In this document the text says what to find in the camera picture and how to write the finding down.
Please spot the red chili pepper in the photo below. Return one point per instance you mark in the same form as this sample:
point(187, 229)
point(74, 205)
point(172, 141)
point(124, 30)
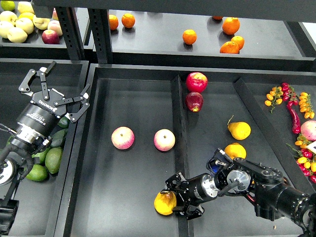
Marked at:
point(296, 125)

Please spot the black centre tray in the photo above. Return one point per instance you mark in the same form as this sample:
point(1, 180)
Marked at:
point(112, 191)

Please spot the orange on shelf centre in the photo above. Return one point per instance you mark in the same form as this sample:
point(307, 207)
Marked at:
point(189, 36)

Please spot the yellow pear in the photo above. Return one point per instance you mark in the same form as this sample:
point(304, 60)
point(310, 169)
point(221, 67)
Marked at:
point(165, 202)

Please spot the black tray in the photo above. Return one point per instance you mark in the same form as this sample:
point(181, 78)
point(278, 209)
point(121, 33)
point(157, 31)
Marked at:
point(39, 202)
point(112, 191)

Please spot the front orange on shelf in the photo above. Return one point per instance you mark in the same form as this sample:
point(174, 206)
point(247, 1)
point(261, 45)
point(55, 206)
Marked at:
point(230, 47)

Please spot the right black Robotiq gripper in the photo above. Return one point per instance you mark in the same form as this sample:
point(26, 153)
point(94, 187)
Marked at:
point(195, 191)

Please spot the green avocado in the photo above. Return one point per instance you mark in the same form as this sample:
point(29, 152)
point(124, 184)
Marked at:
point(39, 158)

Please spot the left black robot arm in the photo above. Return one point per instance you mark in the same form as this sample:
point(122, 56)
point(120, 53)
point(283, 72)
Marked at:
point(16, 160)

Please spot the large orange on shelf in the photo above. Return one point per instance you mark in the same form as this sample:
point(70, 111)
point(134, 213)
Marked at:
point(231, 25)

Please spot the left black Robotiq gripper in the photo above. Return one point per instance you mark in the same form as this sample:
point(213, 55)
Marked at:
point(42, 112)

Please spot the left pink apple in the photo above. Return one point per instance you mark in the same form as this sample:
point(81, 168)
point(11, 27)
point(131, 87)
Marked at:
point(122, 138)

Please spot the dark red apple on shelf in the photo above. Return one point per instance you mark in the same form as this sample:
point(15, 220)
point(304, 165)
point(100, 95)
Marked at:
point(50, 37)

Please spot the bright red apple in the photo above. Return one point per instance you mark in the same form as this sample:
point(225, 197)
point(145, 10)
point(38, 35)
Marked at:
point(196, 82)

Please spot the pink apple at right edge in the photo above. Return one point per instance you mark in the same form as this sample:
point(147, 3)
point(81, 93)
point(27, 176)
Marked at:
point(308, 130)

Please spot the black left tray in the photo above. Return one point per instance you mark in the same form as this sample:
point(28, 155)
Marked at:
point(39, 202)

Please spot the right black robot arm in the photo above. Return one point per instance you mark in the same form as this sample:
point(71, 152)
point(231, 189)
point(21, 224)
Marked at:
point(264, 187)

